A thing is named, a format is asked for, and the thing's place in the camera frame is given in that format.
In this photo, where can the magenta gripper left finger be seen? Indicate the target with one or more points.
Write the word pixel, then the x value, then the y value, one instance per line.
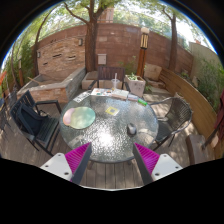
pixel 70 166

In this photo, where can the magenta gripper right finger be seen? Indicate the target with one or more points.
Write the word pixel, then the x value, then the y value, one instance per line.
pixel 153 166

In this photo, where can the grey computer mouse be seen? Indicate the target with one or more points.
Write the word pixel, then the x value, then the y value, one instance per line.
pixel 131 129

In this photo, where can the black chair on left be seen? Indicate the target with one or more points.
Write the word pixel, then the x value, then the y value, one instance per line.
pixel 36 125

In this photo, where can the metal wicker chair on right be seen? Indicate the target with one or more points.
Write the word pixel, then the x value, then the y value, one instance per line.
pixel 175 120

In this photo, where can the round glass patio table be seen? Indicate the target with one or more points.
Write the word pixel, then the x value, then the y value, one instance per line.
pixel 108 133

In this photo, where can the green marker pen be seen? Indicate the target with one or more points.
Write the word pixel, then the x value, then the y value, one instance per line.
pixel 142 102

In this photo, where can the printed paper sheet left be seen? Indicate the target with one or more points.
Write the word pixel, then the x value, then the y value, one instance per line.
pixel 81 97

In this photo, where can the curved wooden bench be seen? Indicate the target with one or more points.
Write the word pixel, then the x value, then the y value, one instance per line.
pixel 204 116

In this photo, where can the stone raised planter bed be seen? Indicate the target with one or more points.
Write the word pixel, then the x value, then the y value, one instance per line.
pixel 48 90

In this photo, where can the stack of papers and books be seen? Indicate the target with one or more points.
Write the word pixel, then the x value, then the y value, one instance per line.
pixel 117 93

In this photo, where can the white square planter box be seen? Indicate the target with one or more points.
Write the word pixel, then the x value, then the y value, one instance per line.
pixel 136 84

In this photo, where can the clear plastic cup with straw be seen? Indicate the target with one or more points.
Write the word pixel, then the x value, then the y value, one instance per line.
pixel 115 82

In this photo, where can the dark wooden chair behind table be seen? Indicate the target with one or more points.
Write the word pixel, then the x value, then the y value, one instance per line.
pixel 108 73

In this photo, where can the central tree trunk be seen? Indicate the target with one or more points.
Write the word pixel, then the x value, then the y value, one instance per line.
pixel 94 8

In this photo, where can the white box on wall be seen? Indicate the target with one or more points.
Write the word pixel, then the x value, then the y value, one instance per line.
pixel 102 59

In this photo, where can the wooden lantern post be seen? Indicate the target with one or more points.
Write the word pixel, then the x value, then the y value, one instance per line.
pixel 142 52

